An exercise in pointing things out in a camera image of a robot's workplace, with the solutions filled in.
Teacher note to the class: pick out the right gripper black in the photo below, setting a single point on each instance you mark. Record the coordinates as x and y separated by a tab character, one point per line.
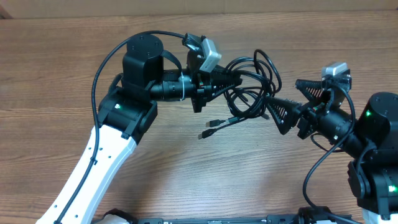
311	118

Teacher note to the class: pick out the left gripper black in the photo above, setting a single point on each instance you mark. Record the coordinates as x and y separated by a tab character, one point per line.
217	78

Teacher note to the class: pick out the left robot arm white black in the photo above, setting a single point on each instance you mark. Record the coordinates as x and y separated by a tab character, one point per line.
150	74

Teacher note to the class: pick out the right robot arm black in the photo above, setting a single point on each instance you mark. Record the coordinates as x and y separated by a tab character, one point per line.
371	139

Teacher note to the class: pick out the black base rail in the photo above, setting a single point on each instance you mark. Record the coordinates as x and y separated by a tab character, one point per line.
304	215

